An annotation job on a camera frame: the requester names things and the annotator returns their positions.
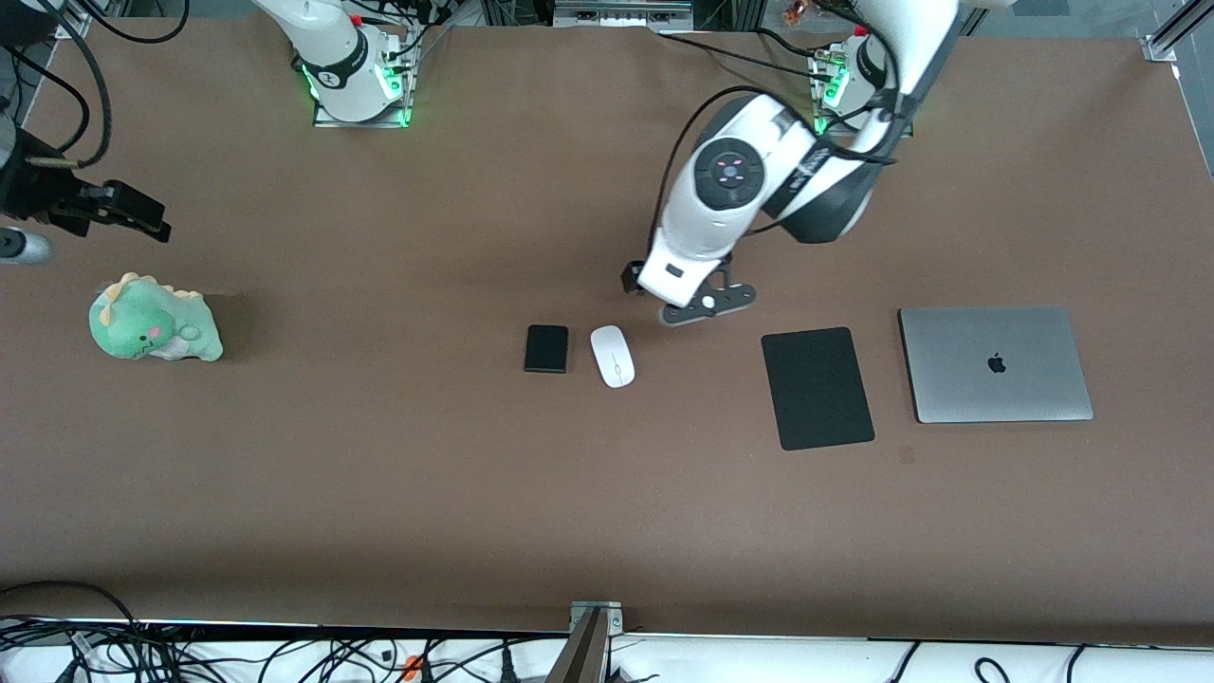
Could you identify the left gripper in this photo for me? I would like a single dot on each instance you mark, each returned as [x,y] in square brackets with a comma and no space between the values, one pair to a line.
[630,278]

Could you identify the white computer mouse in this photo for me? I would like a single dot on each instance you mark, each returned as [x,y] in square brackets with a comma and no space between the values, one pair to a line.
[613,356]

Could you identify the small black phone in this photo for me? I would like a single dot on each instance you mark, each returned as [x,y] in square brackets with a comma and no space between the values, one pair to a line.
[547,349]

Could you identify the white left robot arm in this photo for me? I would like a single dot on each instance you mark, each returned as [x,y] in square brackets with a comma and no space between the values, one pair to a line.
[901,38]

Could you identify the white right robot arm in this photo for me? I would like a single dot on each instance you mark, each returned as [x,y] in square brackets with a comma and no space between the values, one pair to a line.
[332,47]

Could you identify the black mouse pad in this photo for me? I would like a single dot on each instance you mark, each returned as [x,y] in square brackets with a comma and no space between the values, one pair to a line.
[816,389]

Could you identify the green dinosaur plush toy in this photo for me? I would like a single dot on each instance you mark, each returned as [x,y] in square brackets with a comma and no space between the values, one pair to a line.
[142,323]

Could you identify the grey control box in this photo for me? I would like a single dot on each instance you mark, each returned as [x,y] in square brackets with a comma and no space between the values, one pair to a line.
[621,14]

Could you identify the silver closed laptop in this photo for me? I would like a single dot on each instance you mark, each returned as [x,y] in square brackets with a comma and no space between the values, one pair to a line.
[948,370]

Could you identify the aluminium frame rail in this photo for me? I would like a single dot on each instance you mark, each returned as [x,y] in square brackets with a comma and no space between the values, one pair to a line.
[81,8]

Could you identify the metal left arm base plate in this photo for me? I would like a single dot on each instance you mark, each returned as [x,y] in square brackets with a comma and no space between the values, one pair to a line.
[827,95]

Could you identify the aluminium profile bracket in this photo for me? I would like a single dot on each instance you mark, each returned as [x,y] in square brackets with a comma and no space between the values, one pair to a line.
[588,645]

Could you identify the aluminium frame corner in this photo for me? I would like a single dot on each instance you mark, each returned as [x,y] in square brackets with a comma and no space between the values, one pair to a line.
[1171,33]

